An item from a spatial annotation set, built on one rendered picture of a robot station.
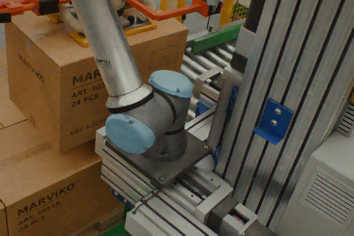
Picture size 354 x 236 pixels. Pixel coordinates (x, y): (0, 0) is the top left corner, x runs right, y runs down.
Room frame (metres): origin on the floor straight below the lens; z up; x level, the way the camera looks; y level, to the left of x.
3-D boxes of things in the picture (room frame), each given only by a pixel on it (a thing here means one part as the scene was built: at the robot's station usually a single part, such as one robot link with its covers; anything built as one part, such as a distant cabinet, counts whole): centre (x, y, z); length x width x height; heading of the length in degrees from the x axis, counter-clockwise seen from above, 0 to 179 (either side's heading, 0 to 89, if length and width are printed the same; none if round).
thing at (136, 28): (1.50, 0.29, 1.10); 0.34 x 0.10 x 0.05; 140
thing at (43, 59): (1.56, 0.37, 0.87); 0.60 x 0.40 x 0.40; 140
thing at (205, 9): (1.62, -0.03, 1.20); 0.09 x 0.08 x 0.05; 50
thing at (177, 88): (0.96, 0.03, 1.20); 0.13 x 0.12 x 0.14; 157
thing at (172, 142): (0.96, 0.03, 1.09); 0.15 x 0.15 x 0.10
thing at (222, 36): (3.02, -0.48, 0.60); 1.60 x 0.10 x 0.09; 141
